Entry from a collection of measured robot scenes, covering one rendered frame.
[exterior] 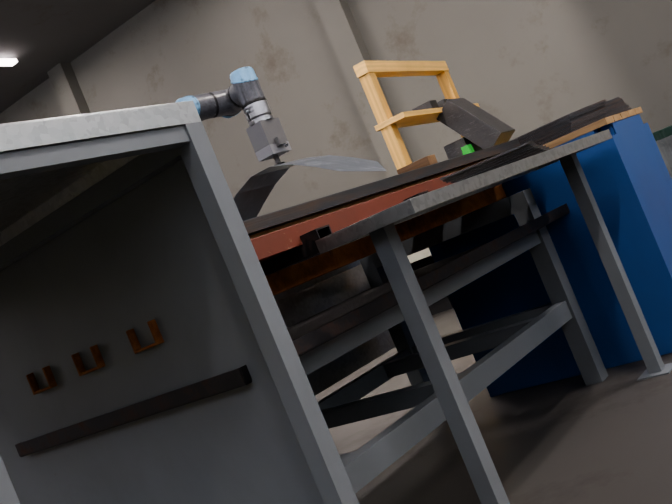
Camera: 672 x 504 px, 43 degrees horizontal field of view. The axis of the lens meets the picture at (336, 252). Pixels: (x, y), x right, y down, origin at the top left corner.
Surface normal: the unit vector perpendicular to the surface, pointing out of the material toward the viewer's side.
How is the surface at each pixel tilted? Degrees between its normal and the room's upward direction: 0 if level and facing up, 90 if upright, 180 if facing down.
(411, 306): 90
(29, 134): 90
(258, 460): 90
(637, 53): 90
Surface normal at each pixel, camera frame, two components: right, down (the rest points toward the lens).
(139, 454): -0.57, 0.23
